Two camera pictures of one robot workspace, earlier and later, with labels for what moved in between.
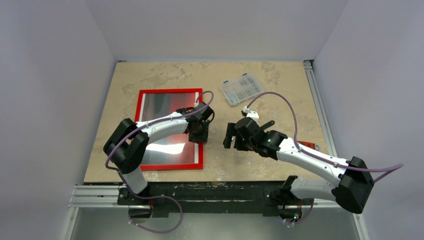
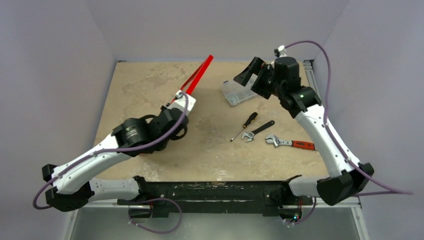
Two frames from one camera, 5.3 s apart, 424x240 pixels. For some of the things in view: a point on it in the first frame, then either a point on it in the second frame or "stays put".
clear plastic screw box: [242, 88] stays put
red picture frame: [174, 152] → [195, 78]
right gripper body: [236, 137] → [257, 77]
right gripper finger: [231, 131] → [253, 66]
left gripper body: [200, 135] → [163, 109]
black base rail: [269, 197] stays put
